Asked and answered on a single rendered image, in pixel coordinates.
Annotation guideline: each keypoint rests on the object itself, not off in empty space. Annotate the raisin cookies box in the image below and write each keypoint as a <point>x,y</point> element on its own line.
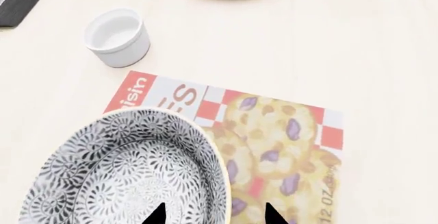
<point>284,141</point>

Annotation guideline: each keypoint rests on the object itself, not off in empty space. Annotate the white ramekin cup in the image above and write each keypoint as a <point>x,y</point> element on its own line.
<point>116,37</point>

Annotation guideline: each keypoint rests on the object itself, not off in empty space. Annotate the black white patterned bowl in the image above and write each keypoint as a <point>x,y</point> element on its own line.
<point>119,167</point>

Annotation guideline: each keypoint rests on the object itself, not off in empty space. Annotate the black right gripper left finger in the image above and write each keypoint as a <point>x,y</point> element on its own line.
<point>158,216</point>

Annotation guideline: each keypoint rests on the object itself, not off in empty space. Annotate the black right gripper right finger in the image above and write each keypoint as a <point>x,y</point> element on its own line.
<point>273,216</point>

